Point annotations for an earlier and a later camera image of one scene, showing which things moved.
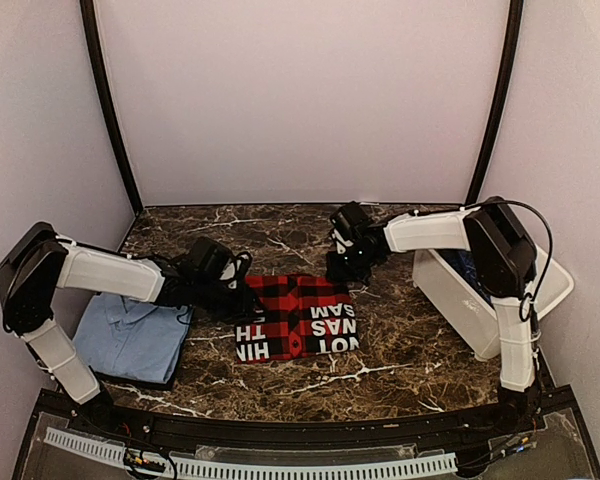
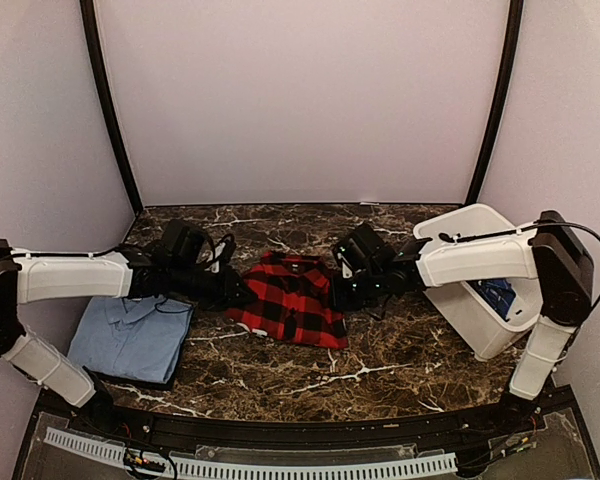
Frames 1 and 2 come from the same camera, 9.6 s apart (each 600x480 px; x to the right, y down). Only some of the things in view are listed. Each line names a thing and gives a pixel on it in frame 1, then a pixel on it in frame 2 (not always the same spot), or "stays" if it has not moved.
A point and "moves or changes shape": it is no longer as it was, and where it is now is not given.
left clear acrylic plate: (49, 462) stays
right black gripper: (335, 273) → (338, 300)
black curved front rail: (206, 430) stays
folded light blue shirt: (132, 338) stays
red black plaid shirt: (297, 315) moves or changes shape
